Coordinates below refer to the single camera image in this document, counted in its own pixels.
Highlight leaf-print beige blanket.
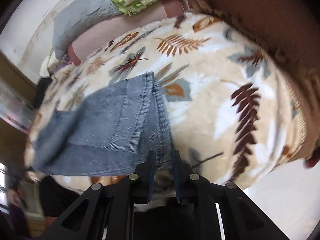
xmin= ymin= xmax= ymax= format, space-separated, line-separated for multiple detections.
xmin=25 ymin=12 xmax=319 ymax=192

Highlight brown sofa backrest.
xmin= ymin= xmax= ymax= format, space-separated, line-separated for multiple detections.
xmin=187 ymin=0 xmax=319 ymax=111

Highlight grey acid-wash denim shorts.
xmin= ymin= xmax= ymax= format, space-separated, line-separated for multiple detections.
xmin=33 ymin=72 xmax=173 ymax=177

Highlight pink sofa armrest bolster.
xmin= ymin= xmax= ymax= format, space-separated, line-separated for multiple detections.
xmin=67 ymin=0 xmax=184 ymax=66

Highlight black cloth on sofa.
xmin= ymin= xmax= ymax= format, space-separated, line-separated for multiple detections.
xmin=33 ymin=77 xmax=52 ymax=109

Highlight grey quilted pillow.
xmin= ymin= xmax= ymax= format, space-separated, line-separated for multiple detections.
xmin=52 ymin=0 xmax=121 ymax=59

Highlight white floral pillow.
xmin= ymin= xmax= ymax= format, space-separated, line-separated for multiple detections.
xmin=40 ymin=48 xmax=60 ymax=77

